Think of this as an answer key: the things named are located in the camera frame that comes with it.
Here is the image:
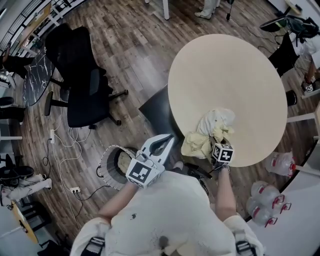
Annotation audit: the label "person's left forearm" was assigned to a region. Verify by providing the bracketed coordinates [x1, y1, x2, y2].
[96, 180, 141, 222]

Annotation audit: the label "black office chair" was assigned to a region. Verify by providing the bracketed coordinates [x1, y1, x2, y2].
[44, 23, 130, 130]

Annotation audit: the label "pale yellow clothes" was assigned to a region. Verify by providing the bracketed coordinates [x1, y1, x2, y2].
[180, 120, 236, 160]

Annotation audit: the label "beige clothes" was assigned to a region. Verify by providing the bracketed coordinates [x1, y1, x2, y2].
[116, 149, 138, 174]

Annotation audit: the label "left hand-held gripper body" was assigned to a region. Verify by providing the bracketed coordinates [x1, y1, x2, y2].
[125, 139, 166, 190]

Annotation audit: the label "black shoulder strap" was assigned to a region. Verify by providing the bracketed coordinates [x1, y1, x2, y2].
[84, 236, 106, 256]
[234, 229, 258, 256]

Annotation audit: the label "white wall shelf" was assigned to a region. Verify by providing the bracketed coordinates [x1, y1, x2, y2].
[0, 0, 85, 59]

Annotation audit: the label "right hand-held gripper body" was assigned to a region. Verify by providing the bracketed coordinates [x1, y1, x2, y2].
[211, 140, 235, 165]

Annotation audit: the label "white table leg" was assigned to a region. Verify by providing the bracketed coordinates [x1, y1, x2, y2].
[161, 0, 171, 21]

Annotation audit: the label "spare hand-held gripper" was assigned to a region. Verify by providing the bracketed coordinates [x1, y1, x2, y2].
[300, 76, 320, 94]

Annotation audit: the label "black monitor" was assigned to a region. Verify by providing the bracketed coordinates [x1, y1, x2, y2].
[259, 16, 287, 33]

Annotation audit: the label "white curved counter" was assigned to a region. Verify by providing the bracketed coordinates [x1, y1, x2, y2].
[246, 154, 320, 256]

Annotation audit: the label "yellow wooden table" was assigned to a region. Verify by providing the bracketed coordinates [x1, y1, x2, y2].
[9, 199, 39, 245]

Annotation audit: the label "person's right forearm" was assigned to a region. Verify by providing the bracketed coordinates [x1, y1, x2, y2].
[214, 163, 238, 221]

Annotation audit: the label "white clothes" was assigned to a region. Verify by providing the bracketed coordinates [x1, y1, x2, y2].
[196, 107, 237, 138]

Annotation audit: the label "black cable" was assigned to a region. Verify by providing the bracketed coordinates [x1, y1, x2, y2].
[41, 138, 55, 180]

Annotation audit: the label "clear water jug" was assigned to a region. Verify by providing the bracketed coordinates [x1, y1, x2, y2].
[264, 150, 298, 179]

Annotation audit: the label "pack of clear water jugs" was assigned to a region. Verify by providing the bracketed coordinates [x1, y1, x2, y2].
[245, 180, 292, 228]

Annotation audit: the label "round white-rimmed basket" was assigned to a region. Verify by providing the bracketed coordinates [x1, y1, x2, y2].
[96, 144, 141, 191]

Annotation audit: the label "black table base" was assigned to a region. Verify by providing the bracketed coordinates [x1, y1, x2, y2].
[138, 83, 186, 151]

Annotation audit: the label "person's white shirt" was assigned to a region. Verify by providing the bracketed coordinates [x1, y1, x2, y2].
[70, 169, 266, 256]

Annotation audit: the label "black backpack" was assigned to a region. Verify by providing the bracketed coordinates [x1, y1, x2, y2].
[285, 14, 320, 39]

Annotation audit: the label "black floor stand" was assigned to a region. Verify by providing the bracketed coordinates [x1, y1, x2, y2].
[184, 162, 214, 180]

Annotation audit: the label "black marble table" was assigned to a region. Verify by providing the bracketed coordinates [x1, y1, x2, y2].
[22, 45, 56, 108]

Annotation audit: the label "long white cable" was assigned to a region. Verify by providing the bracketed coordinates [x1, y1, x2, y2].
[49, 84, 94, 226]

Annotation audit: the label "black cylindrical bin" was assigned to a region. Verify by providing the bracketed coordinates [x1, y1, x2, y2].
[284, 89, 299, 107]

